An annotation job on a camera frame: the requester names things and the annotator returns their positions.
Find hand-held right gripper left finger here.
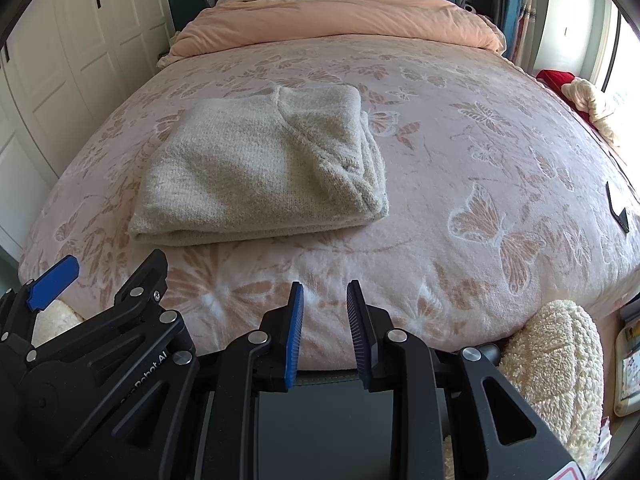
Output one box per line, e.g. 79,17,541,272
194,281,305,480

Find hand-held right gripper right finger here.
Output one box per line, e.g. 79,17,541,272
346,280,587,480

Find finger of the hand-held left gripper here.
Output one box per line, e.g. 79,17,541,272
0,254,81,362
34,249,198,387

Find cream knit sweater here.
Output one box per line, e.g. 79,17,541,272
127,84,391,249

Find white fluffy cloth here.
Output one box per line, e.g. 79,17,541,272
31,300,87,347

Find cream fluffy cushion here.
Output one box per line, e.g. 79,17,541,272
500,300,609,472

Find pink butterfly blanket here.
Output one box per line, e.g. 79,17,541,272
17,35,640,371

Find white wardrobe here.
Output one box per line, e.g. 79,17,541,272
0,0,177,261

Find black flat object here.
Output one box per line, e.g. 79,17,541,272
604,180,633,234

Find peach duvet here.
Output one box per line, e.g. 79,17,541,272
157,0,507,68

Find red cloth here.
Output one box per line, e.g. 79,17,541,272
536,68,577,89

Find cream cloth bundle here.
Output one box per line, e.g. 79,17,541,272
561,77,622,147

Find patterned curtain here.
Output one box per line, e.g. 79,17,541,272
500,0,557,70

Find window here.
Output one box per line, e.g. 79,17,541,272
590,0,640,97

